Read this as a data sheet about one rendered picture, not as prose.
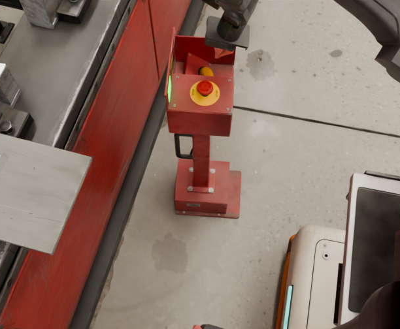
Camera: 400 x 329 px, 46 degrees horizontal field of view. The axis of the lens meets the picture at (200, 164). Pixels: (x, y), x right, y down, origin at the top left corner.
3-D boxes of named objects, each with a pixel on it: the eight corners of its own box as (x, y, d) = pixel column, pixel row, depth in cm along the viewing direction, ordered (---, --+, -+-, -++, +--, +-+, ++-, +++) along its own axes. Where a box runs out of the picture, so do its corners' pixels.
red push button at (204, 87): (212, 102, 115) (212, 93, 111) (195, 100, 115) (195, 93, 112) (213, 88, 116) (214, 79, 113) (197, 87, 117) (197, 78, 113)
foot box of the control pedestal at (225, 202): (239, 219, 183) (242, 208, 172) (174, 214, 184) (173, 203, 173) (241, 172, 192) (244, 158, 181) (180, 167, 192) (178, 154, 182)
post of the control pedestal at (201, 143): (208, 187, 176) (211, 111, 127) (193, 186, 176) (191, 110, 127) (208, 174, 178) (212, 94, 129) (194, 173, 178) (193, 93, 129)
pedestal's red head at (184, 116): (229, 137, 124) (234, 100, 107) (168, 133, 124) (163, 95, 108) (233, 74, 132) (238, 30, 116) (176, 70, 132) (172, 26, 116)
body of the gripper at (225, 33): (206, 19, 111) (215, -2, 104) (247, 30, 113) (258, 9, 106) (204, 42, 108) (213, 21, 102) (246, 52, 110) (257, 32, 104)
